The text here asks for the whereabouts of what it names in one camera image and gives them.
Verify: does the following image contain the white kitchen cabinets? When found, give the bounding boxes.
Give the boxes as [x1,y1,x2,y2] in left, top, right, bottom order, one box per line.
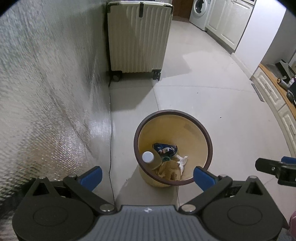
[206,0,254,51]

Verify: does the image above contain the brown cardboard box piece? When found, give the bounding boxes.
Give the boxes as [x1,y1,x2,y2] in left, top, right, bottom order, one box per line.
[156,160,181,181]

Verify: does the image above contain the black floor cable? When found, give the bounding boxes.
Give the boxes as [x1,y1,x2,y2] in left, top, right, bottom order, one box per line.
[108,79,116,204]

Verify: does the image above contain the crushed blue soda can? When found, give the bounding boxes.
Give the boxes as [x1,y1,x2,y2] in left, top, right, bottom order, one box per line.
[152,143,178,158]

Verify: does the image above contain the cream ribbed suitcase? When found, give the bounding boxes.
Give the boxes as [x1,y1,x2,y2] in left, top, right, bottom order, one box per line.
[106,1,174,81]

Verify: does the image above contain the yellow trash bin brown rim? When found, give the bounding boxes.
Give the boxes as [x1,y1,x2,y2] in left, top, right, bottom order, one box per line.
[133,109,213,188]

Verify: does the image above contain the white washing machine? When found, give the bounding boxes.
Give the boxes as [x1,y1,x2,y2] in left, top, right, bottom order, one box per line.
[189,0,211,31]

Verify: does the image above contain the white tissue wad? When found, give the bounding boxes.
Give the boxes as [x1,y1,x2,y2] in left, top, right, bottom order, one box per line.
[176,155,188,175]

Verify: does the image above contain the white low drawer bench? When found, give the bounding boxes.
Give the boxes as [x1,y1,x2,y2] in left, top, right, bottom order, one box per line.
[251,64,295,157]

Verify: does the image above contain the teal plastic lid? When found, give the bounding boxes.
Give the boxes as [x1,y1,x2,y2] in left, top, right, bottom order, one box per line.
[162,157,171,162]

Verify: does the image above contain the clear plastic bottle red label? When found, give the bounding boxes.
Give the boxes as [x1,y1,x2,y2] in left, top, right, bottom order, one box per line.
[142,149,163,170]

